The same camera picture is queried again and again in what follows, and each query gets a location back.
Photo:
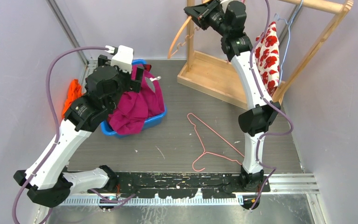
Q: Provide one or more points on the magenta garment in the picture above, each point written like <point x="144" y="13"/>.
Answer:
<point x="139" y="105"/>

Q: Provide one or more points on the pink wire hanger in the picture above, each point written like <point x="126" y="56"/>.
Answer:
<point x="215" y="146"/>

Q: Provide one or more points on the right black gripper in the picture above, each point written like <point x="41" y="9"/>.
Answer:
<point x="200" y="13"/>

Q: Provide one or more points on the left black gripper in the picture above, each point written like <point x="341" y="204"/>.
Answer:
<point x="134" y="84"/>

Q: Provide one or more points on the wooden hanger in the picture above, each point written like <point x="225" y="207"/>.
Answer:
<point x="185" y="33"/>

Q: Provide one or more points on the wooden clothes rack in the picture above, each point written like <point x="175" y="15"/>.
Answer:
<point x="215" y="77"/>

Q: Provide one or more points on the blue plastic bin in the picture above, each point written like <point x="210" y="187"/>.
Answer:
<point x="148" y="122"/>

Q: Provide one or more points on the orange cloth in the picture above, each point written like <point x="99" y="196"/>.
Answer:
<point x="74" y="92"/>

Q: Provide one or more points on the white garment label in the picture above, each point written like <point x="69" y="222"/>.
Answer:
<point x="155" y="78"/>

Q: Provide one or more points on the floral white red garment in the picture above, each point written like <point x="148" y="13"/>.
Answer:
<point x="267" y="58"/>

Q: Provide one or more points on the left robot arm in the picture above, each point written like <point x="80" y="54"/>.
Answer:
<point x="46" y="181"/>

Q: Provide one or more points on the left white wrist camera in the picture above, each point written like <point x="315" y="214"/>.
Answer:
<point x="122" y="57"/>

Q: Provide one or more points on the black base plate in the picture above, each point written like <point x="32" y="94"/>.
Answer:
<point x="186" y="185"/>

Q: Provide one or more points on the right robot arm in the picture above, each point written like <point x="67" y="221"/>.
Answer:
<point x="261" y="111"/>

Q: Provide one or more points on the blue wire hanger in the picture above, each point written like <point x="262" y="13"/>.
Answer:
<point x="286" y="35"/>

